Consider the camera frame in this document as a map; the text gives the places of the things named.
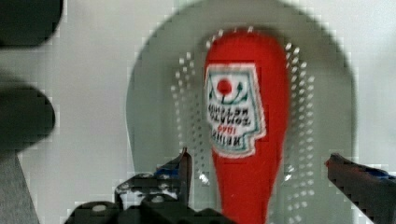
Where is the red ketchup bottle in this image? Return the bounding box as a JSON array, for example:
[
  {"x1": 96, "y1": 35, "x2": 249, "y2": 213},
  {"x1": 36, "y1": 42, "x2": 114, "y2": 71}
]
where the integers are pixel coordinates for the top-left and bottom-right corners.
[{"x1": 205, "y1": 31, "x2": 290, "y2": 224}]

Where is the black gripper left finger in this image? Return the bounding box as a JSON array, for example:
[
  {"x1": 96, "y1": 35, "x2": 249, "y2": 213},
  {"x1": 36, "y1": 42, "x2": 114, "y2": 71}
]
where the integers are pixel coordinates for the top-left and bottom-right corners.
[{"x1": 155, "y1": 147, "x2": 192, "y2": 205}]

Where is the small black cylinder post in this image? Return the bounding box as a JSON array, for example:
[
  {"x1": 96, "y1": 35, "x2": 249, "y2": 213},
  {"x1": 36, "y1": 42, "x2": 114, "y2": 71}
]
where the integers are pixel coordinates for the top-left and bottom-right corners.
[{"x1": 0, "y1": 85, "x2": 56, "y2": 151}]

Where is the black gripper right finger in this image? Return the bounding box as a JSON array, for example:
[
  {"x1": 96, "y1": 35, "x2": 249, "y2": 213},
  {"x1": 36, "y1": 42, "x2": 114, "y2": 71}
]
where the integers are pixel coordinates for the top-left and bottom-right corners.
[{"x1": 324, "y1": 153, "x2": 396, "y2": 224}]

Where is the green oval strainer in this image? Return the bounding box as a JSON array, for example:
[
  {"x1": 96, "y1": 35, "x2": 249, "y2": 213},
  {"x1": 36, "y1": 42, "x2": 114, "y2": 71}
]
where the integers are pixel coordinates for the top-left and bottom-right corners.
[{"x1": 126, "y1": 0, "x2": 355, "y2": 224}]

